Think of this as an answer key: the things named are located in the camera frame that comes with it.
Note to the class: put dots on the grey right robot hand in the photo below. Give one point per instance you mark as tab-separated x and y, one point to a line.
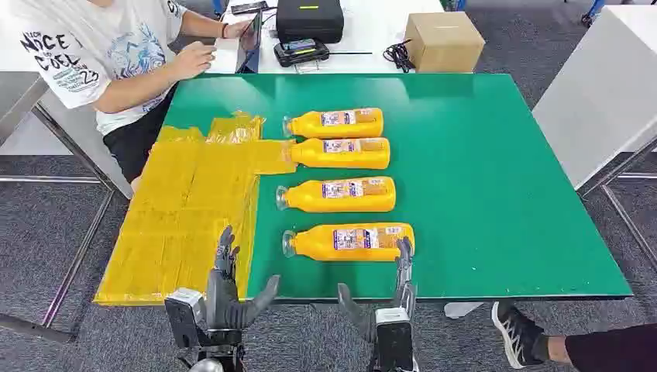
405	272

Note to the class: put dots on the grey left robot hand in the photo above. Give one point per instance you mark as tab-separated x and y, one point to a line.
223	303

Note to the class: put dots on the person's right hand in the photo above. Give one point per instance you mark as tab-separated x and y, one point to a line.
192	60

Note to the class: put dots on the person's left hand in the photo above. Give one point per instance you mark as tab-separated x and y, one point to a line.
237	30

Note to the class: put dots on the orange drink bottle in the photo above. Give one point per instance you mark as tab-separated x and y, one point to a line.
318	244
313	154
308	124
308	197

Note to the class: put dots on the dark phone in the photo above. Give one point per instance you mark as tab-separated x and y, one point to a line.
249	7

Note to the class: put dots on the white table foot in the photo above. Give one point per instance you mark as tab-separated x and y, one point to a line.
462	310

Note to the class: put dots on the black handheld controller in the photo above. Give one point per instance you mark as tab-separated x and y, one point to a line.
302	52

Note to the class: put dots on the black carrying case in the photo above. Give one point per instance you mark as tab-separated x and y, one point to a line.
309	20

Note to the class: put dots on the person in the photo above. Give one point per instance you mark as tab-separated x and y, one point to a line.
605	351
102	51

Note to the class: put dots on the yellow plastic sheet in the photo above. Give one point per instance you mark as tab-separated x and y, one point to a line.
179	221

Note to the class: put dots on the green table mat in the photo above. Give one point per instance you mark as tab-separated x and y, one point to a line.
462	179

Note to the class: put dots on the thin black stylus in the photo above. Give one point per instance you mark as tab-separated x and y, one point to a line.
351	53

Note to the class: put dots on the black white sneaker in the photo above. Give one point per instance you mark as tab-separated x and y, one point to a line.
518	336

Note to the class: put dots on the white desk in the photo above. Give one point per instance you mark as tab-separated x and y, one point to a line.
369	31

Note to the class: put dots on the grey metal-framed table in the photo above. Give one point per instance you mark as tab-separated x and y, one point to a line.
20	97

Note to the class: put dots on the brown cardboard box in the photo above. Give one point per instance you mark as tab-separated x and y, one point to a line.
444	43

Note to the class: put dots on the white side table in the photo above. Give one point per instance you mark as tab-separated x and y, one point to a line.
595	97

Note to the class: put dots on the blue chair base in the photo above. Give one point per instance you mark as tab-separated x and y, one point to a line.
593	13

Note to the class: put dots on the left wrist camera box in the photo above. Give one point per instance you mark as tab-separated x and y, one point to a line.
185	318

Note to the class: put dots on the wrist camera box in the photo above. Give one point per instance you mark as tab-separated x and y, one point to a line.
185	318
394	341

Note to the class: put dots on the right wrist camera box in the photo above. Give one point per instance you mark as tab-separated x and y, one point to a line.
394	341

